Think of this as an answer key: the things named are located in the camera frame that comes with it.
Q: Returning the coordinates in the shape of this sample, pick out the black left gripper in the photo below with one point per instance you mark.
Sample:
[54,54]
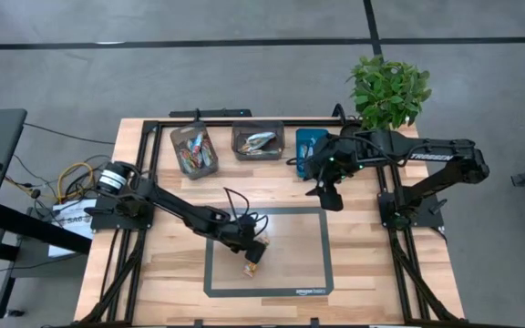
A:
[244,237]

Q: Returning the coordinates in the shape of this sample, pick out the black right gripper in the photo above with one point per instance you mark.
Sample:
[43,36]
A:
[335,155]

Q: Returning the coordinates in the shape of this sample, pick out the orange green granola bar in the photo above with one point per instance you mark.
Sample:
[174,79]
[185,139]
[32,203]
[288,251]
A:
[250,269]

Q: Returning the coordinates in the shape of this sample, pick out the blue oatmeal raisin granola bar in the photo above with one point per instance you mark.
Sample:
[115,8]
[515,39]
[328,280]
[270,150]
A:
[302,157]

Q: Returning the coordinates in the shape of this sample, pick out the dark blue granola bar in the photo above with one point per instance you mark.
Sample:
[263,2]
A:
[311,152]

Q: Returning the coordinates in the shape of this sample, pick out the green and red granola bar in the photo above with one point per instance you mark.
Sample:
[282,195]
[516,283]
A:
[207,152]

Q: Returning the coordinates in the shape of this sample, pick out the red yellow green granola bar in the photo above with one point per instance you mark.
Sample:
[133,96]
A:
[185,159]

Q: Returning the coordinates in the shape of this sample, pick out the white blue red granola bar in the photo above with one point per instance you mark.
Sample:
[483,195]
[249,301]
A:
[196,146]

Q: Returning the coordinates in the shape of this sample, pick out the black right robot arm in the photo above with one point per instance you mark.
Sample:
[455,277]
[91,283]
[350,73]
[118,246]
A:
[431,152]

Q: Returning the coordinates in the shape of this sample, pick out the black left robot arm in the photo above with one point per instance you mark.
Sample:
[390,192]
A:
[176,207]

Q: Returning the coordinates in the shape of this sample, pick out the tan silicone mat grey border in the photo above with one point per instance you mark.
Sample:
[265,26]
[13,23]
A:
[290,255]

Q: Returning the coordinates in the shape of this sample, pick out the blue plastic bin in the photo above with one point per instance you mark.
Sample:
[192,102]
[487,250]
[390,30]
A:
[312,135]

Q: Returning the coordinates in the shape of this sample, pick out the grey translucent plastic bin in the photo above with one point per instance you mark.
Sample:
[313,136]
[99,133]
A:
[244,130]
[176,136]

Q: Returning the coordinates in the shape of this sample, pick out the potted tree in black pot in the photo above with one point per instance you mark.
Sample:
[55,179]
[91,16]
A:
[388,93]

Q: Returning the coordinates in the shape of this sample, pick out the white paper box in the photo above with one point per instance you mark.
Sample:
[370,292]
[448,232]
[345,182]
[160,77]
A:
[73,214]

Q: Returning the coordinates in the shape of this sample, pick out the black desk leg beam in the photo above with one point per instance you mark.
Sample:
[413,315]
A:
[39,230]

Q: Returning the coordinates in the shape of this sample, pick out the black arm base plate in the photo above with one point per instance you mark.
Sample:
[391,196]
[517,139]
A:
[431,218]
[103,222]

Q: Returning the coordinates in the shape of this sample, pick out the black aluminium table frame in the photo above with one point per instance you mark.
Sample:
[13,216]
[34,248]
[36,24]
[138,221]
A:
[221,123]

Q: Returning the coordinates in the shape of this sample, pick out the black camera bar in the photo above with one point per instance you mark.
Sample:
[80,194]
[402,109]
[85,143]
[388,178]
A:
[217,113]

